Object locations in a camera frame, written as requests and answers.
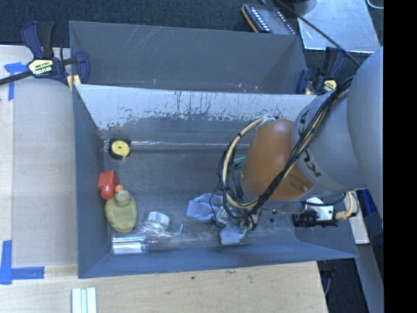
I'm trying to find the small white packet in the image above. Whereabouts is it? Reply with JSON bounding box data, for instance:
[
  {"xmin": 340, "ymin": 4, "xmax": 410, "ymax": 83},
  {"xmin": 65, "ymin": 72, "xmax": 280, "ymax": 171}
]
[{"xmin": 219, "ymin": 226, "xmax": 246, "ymax": 246}]

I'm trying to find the white cloth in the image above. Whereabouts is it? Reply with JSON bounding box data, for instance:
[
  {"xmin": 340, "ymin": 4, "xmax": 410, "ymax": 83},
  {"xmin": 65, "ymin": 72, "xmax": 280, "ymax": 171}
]
[{"xmin": 186, "ymin": 192, "xmax": 225, "ymax": 223}]

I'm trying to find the grey metal bin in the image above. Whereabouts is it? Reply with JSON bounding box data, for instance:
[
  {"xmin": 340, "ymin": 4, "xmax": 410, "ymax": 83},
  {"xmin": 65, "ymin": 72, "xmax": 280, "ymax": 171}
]
[{"xmin": 68, "ymin": 20, "xmax": 361, "ymax": 280}]

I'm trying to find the clear plastic bottle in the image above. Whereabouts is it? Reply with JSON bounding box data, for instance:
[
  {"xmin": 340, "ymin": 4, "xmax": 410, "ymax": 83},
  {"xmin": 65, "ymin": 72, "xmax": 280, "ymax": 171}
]
[{"xmin": 109, "ymin": 233, "xmax": 158, "ymax": 256}]

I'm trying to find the yellow-green bottle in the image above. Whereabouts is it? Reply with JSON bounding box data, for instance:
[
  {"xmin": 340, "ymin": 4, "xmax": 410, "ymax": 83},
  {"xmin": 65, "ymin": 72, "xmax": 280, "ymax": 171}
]
[{"xmin": 104, "ymin": 189, "xmax": 138, "ymax": 234}]

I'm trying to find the red plastic block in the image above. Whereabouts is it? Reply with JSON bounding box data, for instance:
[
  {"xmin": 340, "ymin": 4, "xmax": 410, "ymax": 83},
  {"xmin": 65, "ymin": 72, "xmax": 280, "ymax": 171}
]
[{"xmin": 98, "ymin": 170, "xmax": 120, "ymax": 201}]

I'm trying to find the yellow and black tape measure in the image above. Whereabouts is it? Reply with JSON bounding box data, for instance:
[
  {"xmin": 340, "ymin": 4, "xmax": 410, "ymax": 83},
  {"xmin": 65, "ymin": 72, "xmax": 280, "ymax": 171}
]
[{"xmin": 108, "ymin": 138, "xmax": 132, "ymax": 159}]

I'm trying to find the pale wood flat board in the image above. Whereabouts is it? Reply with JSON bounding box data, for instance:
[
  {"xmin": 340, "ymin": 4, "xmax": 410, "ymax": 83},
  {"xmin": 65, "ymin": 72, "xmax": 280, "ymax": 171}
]
[{"xmin": 10, "ymin": 79, "xmax": 79, "ymax": 269}]

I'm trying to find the black cylinder on white bracket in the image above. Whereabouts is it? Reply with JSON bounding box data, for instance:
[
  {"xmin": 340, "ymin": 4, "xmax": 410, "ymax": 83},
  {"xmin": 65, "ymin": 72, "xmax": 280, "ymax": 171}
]
[{"xmin": 291, "ymin": 196, "xmax": 340, "ymax": 230}]

